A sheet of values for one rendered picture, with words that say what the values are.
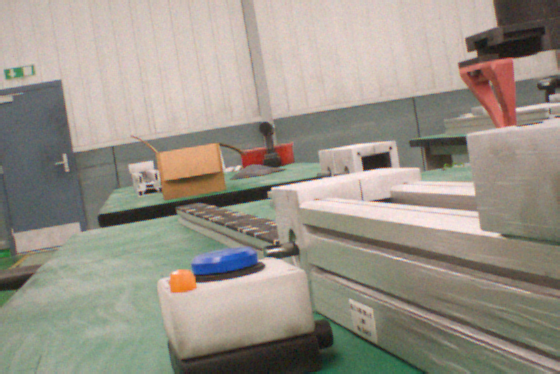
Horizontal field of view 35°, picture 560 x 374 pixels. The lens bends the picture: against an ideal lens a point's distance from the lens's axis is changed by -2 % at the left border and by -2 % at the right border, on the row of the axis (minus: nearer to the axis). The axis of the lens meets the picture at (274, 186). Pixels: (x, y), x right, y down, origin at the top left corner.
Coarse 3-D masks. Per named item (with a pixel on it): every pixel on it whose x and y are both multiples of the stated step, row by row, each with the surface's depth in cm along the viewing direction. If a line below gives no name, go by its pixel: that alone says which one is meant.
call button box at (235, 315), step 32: (160, 288) 55; (224, 288) 50; (256, 288) 51; (288, 288) 51; (192, 320) 50; (224, 320) 50; (256, 320) 51; (288, 320) 51; (320, 320) 56; (192, 352) 50; (224, 352) 51; (256, 352) 51; (288, 352) 51
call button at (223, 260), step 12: (216, 252) 55; (228, 252) 54; (240, 252) 53; (252, 252) 54; (192, 264) 54; (204, 264) 53; (216, 264) 52; (228, 264) 52; (240, 264) 53; (252, 264) 53
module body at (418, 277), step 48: (432, 192) 61; (336, 240) 60; (384, 240) 50; (432, 240) 43; (480, 240) 38; (528, 240) 34; (336, 288) 61; (384, 288) 51; (432, 288) 44; (480, 288) 38; (528, 288) 36; (384, 336) 53; (432, 336) 45; (480, 336) 42; (528, 336) 35
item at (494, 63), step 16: (496, 48) 77; (512, 48) 78; (528, 48) 78; (464, 64) 77; (480, 64) 74; (496, 64) 72; (512, 64) 73; (464, 80) 78; (480, 80) 77; (496, 80) 73; (512, 80) 73; (480, 96) 77; (512, 96) 74; (496, 112) 77; (512, 112) 75
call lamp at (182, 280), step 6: (180, 270) 51; (186, 270) 51; (174, 276) 50; (180, 276) 50; (186, 276) 50; (192, 276) 51; (174, 282) 50; (180, 282) 50; (186, 282) 50; (192, 282) 50; (174, 288) 50; (180, 288) 50; (186, 288) 50; (192, 288) 50
